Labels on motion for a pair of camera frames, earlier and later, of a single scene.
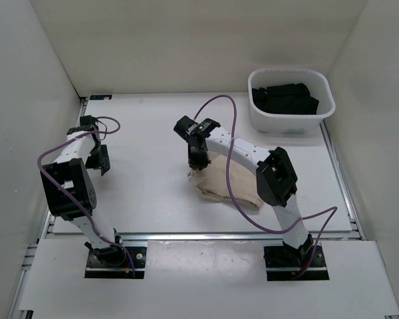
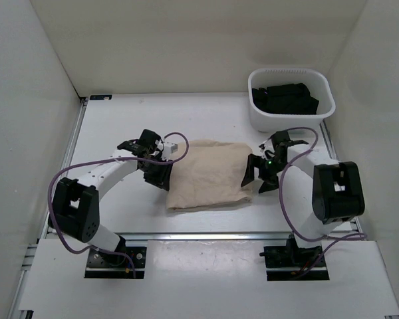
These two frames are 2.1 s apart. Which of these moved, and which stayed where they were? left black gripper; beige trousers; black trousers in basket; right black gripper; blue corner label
Moved: right black gripper; left black gripper; beige trousers
Stayed: black trousers in basket; blue corner label
